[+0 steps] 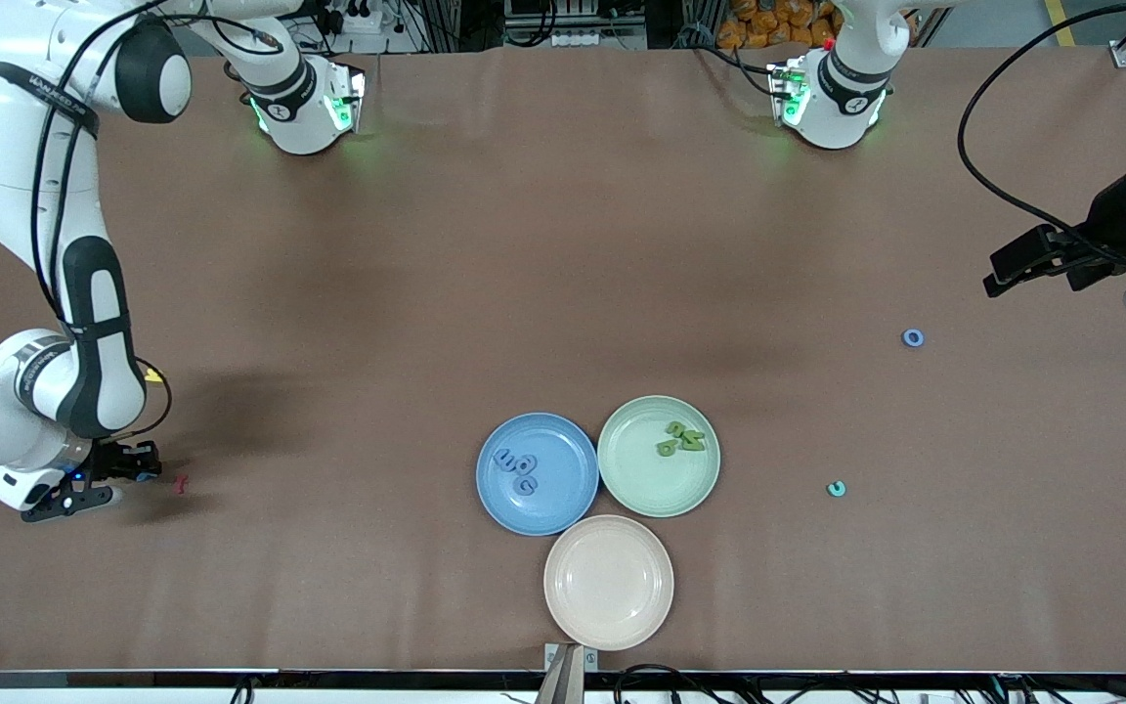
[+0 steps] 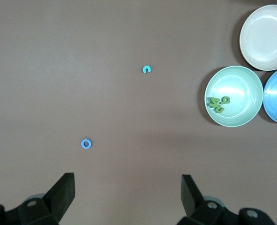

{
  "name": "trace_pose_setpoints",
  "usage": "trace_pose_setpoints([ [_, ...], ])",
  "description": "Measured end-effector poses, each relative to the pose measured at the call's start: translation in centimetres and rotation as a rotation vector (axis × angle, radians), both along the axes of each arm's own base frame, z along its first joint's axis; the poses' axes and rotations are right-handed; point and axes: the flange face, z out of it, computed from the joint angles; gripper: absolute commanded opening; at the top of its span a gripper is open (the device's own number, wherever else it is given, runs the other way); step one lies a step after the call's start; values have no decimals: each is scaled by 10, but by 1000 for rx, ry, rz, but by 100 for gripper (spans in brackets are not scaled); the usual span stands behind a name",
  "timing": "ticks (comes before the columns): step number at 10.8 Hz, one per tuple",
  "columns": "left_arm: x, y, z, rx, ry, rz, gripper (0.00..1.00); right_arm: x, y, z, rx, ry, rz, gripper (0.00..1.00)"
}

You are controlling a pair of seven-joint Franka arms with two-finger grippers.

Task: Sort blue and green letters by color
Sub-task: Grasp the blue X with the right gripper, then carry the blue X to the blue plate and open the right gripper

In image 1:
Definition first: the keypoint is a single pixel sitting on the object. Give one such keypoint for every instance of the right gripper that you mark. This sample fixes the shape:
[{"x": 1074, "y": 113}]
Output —
[{"x": 110, "y": 460}]

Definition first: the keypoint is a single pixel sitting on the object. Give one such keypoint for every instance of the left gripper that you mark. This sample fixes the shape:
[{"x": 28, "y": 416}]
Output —
[{"x": 1110, "y": 221}]

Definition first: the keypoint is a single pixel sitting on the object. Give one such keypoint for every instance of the blue foam letter E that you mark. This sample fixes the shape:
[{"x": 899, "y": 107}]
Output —
[{"x": 504, "y": 459}]

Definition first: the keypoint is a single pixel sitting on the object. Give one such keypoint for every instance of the blue foam letter G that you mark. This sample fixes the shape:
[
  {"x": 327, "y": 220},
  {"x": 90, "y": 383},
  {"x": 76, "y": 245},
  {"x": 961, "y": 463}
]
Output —
[{"x": 518, "y": 485}]

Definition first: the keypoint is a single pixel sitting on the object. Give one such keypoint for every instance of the blue foam letter a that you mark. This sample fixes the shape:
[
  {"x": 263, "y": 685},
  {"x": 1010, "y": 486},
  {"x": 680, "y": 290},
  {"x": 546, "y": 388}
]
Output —
[{"x": 522, "y": 460}]

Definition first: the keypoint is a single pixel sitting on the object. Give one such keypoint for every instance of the green foam letter N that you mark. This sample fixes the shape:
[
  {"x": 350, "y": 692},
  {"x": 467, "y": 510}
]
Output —
[{"x": 695, "y": 441}]

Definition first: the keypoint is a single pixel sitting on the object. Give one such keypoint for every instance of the green foam letter P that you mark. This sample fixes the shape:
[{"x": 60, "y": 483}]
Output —
[{"x": 666, "y": 450}]

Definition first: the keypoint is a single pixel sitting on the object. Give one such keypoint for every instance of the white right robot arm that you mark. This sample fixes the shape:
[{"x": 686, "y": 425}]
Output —
[{"x": 6, "y": 156}]

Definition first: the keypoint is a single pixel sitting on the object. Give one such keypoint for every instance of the blue foam letter O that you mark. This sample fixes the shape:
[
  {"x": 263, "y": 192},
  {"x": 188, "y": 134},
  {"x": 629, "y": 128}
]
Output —
[{"x": 906, "y": 338}]

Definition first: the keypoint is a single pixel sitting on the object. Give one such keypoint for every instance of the teal foam letter C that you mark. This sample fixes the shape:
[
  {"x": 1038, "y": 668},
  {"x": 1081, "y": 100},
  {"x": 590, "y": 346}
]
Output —
[{"x": 837, "y": 482}]

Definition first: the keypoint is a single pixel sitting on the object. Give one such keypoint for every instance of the bag of orange fruit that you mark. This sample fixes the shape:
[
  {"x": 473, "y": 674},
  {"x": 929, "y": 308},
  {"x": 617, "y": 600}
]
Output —
[{"x": 768, "y": 24}]

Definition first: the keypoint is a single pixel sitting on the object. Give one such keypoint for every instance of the blue round plate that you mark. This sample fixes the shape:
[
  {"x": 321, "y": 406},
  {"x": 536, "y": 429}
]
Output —
[{"x": 563, "y": 508}]

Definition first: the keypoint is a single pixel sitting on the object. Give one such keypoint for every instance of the green round plate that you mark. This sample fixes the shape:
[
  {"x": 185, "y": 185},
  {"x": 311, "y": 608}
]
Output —
[{"x": 641, "y": 484}]

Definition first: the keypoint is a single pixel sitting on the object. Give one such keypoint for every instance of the brown table cover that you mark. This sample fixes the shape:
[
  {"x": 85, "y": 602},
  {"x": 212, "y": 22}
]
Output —
[{"x": 563, "y": 244}]

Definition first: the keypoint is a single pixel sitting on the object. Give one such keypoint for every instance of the white power strip with plugs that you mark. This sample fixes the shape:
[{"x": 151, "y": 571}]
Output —
[{"x": 365, "y": 22}]

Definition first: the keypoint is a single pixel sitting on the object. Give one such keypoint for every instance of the beige round plate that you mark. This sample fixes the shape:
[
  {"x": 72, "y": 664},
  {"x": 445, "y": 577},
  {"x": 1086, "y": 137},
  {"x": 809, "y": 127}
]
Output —
[{"x": 609, "y": 583}]

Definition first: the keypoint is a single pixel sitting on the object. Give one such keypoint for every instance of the black equipment rack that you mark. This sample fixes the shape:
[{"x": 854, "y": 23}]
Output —
[{"x": 573, "y": 12}]

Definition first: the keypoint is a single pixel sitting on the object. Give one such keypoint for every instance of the black table edge rail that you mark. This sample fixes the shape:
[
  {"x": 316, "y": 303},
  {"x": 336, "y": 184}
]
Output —
[{"x": 133, "y": 679}]

